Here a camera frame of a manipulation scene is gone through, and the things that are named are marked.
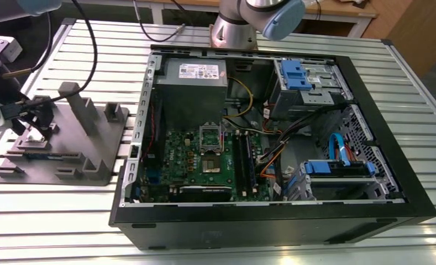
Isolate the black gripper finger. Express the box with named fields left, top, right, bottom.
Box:
left=12, top=118, right=29, bottom=136
left=35, top=106, right=53, bottom=140

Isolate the metal socket cover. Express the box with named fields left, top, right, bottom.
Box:
left=198, top=121, right=226, bottom=152

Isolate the CPU socket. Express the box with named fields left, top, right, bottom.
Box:
left=199, top=152, right=227, bottom=175

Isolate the RAM stick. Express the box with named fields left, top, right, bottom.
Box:
left=25, top=152, right=64, bottom=161

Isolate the grey parts rack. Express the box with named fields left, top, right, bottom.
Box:
left=0, top=82, right=131, bottom=187

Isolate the green motherboard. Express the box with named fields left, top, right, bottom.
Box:
left=139, top=128, right=274, bottom=204

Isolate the grey power supply unit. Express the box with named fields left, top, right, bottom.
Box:
left=154, top=57, right=230, bottom=126

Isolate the black graphics card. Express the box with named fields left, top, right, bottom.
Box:
left=168, top=184, right=233, bottom=204

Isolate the black PC case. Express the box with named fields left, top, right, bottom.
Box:
left=108, top=43, right=436, bottom=252

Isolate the silver disk bay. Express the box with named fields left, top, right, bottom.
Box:
left=269, top=57, right=354, bottom=118
left=283, top=160, right=394, bottom=202

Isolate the wooden desk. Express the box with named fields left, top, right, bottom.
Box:
left=305, top=0, right=380, bottom=38

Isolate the wooden cabinet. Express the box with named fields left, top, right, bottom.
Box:
left=361, top=0, right=436, bottom=80

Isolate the grey wrist bracket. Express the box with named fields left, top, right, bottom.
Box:
left=0, top=35, right=23, bottom=66

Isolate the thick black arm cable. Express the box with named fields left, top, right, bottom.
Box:
left=25, top=0, right=100, bottom=107

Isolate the red black twisted wire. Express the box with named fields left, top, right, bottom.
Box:
left=144, top=131, right=159, bottom=156

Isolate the cable with silver plug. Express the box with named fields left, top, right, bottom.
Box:
left=134, top=0, right=187, bottom=36

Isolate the yellow wire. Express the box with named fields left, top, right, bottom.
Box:
left=226, top=77, right=255, bottom=118

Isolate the orange wire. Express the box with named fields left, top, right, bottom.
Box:
left=259, top=154, right=277, bottom=180

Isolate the black wire bundle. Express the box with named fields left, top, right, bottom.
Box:
left=258, top=106, right=352, bottom=163

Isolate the blue flat wire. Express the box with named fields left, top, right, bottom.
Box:
left=328, top=132, right=353, bottom=168

